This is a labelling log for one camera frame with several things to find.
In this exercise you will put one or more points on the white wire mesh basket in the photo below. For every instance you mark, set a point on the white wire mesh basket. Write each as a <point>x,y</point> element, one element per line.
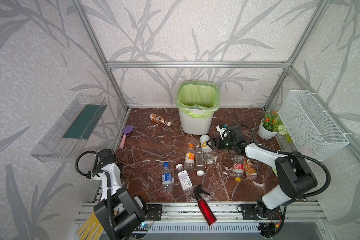
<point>313,131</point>

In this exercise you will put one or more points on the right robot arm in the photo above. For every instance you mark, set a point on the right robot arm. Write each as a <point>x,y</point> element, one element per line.
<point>295,176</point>

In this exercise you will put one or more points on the brown bottle near right arm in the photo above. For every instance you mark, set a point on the brown bottle near right arm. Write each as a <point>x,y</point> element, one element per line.
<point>250,170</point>

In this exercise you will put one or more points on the right wiring bundle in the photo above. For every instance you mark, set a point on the right wiring bundle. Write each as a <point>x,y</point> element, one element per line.
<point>268,229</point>

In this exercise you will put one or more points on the yellow work glove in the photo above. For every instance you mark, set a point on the yellow work glove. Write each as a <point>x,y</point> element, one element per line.
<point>91,229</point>

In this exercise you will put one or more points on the orange cap clear bottle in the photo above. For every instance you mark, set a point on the orange cap clear bottle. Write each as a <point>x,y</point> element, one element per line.
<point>189,163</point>

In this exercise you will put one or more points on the white waste bin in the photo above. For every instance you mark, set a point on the white waste bin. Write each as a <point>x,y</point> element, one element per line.
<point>194,126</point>

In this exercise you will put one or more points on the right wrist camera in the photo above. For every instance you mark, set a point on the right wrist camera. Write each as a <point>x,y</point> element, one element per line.
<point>223,131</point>

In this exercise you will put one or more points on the clear acrylic wall shelf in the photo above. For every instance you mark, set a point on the clear acrylic wall shelf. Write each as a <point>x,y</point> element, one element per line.
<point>67,137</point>

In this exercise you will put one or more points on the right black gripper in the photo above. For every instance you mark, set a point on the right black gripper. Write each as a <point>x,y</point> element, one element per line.
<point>219,144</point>

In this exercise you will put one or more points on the clear square bottle white cap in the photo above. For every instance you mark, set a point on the clear square bottle white cap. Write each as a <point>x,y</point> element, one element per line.
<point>200,169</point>

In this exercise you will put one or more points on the green bin liner bag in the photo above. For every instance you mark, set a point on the green bin liner bag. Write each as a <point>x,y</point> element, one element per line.
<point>198,99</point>

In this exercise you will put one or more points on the white label yogurt bottle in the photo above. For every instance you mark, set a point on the white label yogurt bottle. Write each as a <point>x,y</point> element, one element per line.
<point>208,153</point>

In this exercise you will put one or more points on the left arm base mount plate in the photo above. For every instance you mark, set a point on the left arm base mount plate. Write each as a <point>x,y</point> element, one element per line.
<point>153,212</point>

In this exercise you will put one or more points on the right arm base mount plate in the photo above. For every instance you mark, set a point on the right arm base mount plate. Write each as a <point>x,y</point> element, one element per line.
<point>252,211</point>

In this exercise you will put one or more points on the purple pink silicone spatula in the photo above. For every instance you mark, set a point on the purple pink silicone spatula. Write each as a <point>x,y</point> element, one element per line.
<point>128,129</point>

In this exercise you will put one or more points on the blue label bottle front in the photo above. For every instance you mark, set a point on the blue label bottle front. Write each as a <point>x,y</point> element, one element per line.
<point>167,178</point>

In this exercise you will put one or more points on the potted plant in white pot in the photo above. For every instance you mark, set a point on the potted plant in white pot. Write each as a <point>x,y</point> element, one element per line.
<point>272,125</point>

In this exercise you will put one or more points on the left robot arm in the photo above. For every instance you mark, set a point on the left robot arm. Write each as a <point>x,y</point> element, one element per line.
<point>118,213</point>

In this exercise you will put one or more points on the white label flat bottle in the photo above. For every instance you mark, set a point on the white label flat bottle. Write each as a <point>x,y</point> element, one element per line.
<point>184,178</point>

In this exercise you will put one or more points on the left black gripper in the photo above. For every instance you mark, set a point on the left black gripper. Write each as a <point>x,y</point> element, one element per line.
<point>101,154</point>

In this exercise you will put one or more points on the red label crushed bottle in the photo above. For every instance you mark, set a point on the red label crushed bottle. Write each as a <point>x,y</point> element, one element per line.
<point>238,168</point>

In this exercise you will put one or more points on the red spray bottle black trigger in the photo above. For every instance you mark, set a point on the red spray bottle black trigger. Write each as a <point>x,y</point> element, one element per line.
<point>203,205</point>

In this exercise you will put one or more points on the brown coffee bottle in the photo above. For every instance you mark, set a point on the brown coffee bottle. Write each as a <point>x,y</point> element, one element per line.
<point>160,120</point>

